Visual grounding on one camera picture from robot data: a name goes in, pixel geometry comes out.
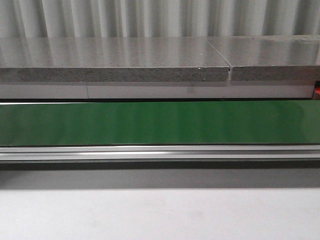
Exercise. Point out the left grey stone slab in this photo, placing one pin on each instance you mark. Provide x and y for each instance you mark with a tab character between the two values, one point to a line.
110	59

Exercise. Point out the grey stone slab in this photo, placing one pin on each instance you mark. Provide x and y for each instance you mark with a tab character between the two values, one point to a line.
110	59
280	59

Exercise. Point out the green conveyor belt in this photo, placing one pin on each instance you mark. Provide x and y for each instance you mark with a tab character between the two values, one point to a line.
161	123

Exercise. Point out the right grey stone slab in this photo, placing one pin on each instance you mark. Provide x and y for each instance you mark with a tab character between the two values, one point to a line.
280	59

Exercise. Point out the red plastic tray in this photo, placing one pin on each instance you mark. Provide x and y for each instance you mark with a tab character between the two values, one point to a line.
316	93

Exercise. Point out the white pleated curtain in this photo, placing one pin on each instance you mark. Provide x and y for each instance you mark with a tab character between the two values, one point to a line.
158	18

